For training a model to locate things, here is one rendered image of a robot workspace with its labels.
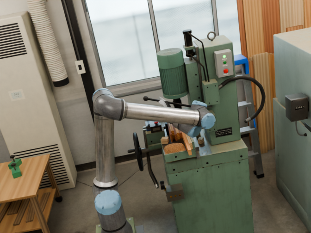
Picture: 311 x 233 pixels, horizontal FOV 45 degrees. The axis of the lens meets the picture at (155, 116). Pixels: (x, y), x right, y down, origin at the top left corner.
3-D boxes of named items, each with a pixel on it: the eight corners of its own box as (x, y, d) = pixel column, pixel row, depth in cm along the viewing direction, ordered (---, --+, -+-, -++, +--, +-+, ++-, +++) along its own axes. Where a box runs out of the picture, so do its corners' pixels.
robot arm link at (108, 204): (102, 234, 213) (95, 209, 205) (98, 215, 228) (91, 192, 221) (128, 225, 215) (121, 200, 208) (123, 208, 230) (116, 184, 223)
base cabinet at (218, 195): (173, 214, 332) (159, 144, 302) (237, 201, 333) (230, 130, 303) (181, 251, 291) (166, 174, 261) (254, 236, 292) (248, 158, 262)
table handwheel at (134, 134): (139, 173, 288) (133, 136, 294) (165, 168, 288) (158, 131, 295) (137, 170, 260) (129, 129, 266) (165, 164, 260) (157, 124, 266)
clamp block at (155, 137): (146, 136, 284) (144, 125, 280) (164, 132, 284) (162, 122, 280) (147, 145, 270) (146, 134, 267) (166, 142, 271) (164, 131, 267)
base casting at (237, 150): (160, 144, 302) (158, 134, 298) (230, 130, 303) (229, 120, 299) (167, 174, 261) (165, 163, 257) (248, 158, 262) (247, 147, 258)
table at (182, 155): (145, 126, 306) (143, 119, 303) (182, 119, 306) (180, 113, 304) (151, 165, 251) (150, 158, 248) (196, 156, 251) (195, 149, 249)
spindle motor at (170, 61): (162, 92, 270) (154, 50, 257) (186, 88, 270) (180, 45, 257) (164, 101, 254) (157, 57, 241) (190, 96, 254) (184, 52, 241)
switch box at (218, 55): (216, 75, 247) (213, 51, 240) (231, 72, 247) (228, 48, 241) (218, 77, 241) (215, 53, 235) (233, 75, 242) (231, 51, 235)
